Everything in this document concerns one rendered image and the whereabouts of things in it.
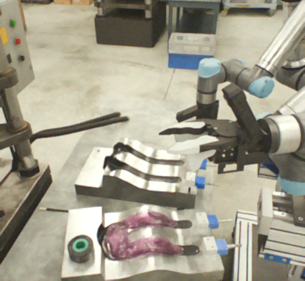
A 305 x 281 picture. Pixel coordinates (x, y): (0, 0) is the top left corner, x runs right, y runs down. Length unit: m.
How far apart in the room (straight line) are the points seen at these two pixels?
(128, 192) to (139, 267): 0.36
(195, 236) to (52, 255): 0.50
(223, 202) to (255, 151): 1.88
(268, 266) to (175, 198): 0.85
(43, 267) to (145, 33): 4.30
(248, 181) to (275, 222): 1.60
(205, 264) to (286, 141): 0.61
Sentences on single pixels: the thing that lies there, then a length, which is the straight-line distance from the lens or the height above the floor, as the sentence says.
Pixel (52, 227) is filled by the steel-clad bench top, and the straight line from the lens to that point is 1.35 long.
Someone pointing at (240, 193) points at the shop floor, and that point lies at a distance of 2.63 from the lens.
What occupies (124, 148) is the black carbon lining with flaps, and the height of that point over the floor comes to 0.95.
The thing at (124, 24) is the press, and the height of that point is 0.33.
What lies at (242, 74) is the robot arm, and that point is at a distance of 1.18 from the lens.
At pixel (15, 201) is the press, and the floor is 0.79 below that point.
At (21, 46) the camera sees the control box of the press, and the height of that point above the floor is 1.26.
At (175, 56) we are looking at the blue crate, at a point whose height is 0.17.
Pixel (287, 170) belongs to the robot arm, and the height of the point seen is 1.34.
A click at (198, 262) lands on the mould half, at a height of 0.86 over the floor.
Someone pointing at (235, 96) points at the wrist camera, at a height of 1.54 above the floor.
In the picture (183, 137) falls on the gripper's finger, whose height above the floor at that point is 1.43.
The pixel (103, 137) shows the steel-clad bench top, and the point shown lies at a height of 0.80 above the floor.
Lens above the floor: 1.81
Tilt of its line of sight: 35 degrees down
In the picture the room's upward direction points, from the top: straight up
